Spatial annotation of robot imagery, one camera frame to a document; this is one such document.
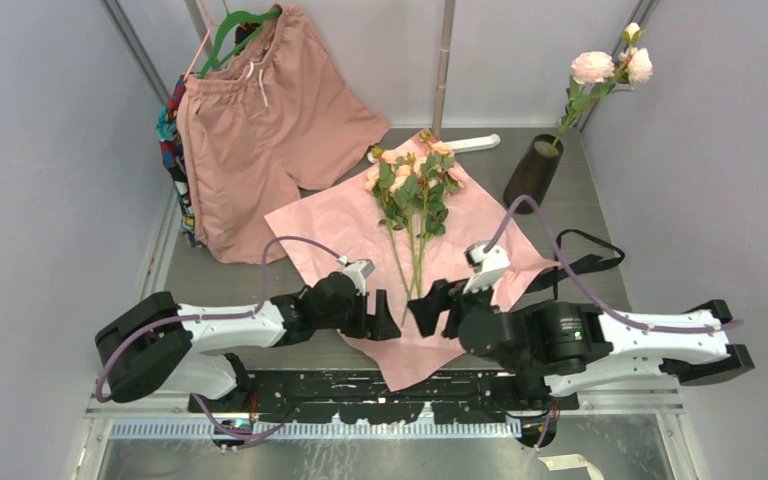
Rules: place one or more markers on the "pink shorts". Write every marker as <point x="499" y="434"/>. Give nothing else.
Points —
<point x="277" y="120"/>

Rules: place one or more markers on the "black ribbon gold lettering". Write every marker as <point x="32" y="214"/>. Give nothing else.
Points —
<point x="590" y="263"/>

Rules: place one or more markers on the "pink artificial rose stem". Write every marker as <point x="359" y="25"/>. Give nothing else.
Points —
<point x="596" y="74"/>

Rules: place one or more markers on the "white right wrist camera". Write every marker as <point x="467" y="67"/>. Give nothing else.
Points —
<point x="489" y="264"/>

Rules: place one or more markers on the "pink wrapping paper sheet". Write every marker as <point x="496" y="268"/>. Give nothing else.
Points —
<point x="341" y="214"/>

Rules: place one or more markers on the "peach rose stem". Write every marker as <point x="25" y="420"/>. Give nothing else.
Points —
<point x="393" y="182"/>

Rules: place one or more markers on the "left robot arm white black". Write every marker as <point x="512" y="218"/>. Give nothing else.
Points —
<point x="162" y="345"/>

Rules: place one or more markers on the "pink clothes hanger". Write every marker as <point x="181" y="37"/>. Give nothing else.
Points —
<point x="204" y="24"/>

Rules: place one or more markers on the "green clothes hanger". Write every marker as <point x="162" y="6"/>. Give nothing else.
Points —
<point x="229" y="26"/>

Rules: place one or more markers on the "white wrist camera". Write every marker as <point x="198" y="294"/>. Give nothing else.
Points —
<point x="489" y="264"/>
<point x="358" y="272"/>

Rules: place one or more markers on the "black cylindrical vase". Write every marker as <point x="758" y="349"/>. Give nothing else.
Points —
<point x="535" y="171"/>

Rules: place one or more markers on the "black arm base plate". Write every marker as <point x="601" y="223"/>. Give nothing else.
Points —
<point x="452" y="396"/>

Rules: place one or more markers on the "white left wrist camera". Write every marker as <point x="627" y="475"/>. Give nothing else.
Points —
<point x="358" y="272"/>

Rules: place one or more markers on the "orange pink rose stem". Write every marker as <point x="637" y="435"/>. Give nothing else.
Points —
<point x="437" y="182"/>

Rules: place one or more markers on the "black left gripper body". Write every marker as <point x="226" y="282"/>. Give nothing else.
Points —
<point x="368" y="312"/>

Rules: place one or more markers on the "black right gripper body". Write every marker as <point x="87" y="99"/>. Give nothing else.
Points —
<point x="448" y="309"/>

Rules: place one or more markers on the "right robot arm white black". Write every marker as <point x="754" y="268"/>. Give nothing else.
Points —
<point x="555" y="349"/>

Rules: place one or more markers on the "aluminium rail frame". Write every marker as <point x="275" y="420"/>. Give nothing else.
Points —
<point x="345" y="424"/>

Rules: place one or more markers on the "white clothes rack stand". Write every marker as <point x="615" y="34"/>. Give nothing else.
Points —
<point x="468" y="144"/>

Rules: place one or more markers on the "colourful patterned garment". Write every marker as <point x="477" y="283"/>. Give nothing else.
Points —
<point x="173" y="160"/>

